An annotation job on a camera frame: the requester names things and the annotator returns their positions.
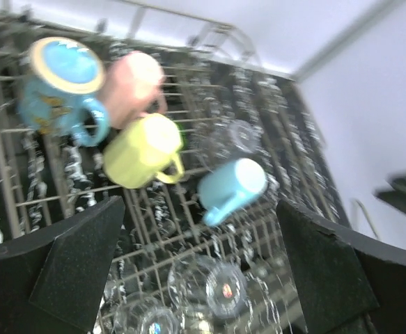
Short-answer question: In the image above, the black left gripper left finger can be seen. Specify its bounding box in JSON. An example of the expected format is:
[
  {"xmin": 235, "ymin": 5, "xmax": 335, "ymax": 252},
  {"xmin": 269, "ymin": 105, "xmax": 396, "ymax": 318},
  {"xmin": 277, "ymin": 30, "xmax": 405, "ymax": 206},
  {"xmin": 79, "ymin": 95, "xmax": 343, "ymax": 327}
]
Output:
[{"xmin": 0, "ymin": 196, "xmax": 125, "ymax": 333}]

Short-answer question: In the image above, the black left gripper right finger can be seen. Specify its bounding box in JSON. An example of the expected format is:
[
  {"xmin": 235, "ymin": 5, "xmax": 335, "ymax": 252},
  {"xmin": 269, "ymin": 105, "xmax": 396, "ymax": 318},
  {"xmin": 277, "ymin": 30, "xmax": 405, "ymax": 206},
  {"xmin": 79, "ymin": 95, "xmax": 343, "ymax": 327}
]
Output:
[{"xmin": 276, "ymin": 200, "xmax": 406, "ymax": 333}]

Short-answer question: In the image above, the clear glass cup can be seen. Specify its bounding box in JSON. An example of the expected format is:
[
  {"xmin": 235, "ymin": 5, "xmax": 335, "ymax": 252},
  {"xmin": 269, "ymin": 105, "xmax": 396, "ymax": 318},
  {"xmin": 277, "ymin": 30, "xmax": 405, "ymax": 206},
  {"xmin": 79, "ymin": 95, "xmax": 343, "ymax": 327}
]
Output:
[
  {"xmin": 201, "ymin": 119, "xmax": 260, "ymax": 158},
  {"xmin": 168, "ymin": 255, "xmax": 247, "ymax": 319},
  {"xmin": 113, "ymin": 293, "xmax": 179, "ymax": 334}
]

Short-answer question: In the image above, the light blue ceramic mug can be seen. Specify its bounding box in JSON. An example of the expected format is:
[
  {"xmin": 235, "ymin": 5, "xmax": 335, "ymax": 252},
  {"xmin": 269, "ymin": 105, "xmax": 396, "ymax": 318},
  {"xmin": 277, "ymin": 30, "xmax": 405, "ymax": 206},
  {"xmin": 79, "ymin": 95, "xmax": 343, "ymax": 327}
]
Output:
[{"xmin": 197, "ymin": 158, "xmax": 267, "ymax": 227}]

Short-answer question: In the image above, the yellow ceramic mug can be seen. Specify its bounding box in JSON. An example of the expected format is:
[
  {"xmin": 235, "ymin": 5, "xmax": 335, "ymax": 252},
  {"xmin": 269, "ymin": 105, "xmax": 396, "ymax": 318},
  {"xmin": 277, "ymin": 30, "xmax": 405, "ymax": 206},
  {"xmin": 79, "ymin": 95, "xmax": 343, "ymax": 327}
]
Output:
[{"xmin": 102, "ymin": 113, "xmax": 185, "ymax": 189}]

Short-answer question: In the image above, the blue floral mug orange inside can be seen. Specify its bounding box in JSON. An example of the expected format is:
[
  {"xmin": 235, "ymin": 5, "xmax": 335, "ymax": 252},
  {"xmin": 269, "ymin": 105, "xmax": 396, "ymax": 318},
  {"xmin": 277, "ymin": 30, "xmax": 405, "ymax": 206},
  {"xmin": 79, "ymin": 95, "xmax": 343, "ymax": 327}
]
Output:
[{"xmin": 17, "ymin": 37, "xmax": 110, "ymax": 147}]

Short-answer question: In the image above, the pink ceramic mug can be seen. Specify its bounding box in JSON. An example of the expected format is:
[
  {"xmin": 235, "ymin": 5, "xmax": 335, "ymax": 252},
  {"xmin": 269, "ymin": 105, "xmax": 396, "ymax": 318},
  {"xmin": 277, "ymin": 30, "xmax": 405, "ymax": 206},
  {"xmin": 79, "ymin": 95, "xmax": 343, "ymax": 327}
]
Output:
[{"xmin": 97, "ymin": 51, "xmax": 168, "ymax": 129}]

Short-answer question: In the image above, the grey wire dish rack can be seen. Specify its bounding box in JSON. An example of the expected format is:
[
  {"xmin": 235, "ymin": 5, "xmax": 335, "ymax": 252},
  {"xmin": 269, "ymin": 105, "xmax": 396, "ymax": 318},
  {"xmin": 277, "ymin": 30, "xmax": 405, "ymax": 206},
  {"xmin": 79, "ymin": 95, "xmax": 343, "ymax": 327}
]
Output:
[{"xmin": 0, "ymin": 0, "xmax": 350, "ymax": 334}]

